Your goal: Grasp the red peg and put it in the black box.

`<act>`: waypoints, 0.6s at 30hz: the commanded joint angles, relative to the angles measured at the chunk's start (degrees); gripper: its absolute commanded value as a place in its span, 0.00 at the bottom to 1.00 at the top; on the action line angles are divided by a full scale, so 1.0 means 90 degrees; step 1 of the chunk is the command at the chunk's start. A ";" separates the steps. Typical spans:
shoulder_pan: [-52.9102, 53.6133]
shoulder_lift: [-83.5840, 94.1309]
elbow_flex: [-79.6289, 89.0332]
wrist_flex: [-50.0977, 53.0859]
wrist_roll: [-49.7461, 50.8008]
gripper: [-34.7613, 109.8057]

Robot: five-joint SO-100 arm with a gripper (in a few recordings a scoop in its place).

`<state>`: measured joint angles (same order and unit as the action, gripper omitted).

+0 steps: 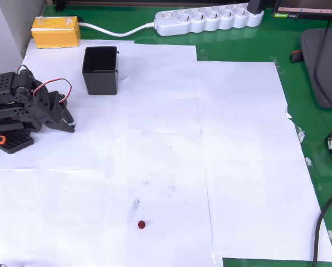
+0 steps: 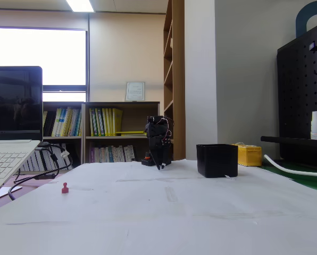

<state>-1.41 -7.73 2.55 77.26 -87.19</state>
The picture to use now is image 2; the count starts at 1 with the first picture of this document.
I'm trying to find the black square container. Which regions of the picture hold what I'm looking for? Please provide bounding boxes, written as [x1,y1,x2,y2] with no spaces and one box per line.
[196,143,239,179]

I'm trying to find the yellow cardboard box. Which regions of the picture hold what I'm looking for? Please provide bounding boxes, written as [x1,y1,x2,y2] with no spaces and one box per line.
[231,142,262,167]

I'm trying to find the wide low wooden bookshelf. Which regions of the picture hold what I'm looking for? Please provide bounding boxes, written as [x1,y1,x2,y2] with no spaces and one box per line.
[82,101,161,164]

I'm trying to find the white paper sheet cover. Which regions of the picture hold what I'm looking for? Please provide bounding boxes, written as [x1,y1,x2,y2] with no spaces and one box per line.
[0,158,317,255]

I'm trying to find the framed certificate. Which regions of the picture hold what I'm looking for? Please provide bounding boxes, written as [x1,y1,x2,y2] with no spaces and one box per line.
[125,81,146,103]

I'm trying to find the tall wooden bookshelf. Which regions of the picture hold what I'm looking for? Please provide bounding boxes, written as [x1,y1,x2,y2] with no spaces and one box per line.
[163,0,186,162]

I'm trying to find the narrow low wooden bookshelf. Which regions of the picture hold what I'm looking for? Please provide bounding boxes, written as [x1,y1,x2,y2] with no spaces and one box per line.
[43,101,85,173]

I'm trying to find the black pegboard shelf bar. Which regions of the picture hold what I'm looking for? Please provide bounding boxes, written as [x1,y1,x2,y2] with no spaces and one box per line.
[260,135,317,149]

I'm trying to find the green desk mat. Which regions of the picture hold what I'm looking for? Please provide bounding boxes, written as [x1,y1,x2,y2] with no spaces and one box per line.
[256,163,317,194]

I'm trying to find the black pegboard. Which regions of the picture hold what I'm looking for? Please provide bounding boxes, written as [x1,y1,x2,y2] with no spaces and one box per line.
[277,18,317,163]

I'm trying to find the window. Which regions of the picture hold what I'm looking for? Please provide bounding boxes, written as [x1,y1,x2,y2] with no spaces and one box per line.
[0,25,90,103]

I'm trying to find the silver laptop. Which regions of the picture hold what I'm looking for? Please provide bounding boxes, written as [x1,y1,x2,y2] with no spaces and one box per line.
[0,65,44,203]

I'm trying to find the white dropper bottle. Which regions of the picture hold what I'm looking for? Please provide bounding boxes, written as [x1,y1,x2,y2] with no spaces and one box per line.
[310,110,317,141]

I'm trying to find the white card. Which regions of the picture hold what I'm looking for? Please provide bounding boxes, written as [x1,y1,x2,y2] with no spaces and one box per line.
[0,185,23,200]

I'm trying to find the ceiling light panel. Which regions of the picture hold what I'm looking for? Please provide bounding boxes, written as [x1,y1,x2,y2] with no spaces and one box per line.
[65,0,95,13]

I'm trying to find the dark blue arch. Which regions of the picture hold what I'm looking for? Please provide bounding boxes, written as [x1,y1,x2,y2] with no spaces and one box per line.
[295,0,317,38]

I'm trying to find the black cable with white plug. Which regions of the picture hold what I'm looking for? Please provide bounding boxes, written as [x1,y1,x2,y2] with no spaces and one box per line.
[37,142,74,171]

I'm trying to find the black looped cable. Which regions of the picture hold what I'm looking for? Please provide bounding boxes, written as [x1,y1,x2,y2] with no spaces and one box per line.
[8,148,61,201]

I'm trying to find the white power cable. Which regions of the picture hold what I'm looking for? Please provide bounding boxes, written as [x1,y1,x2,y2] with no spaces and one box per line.
[263,154,317,180]

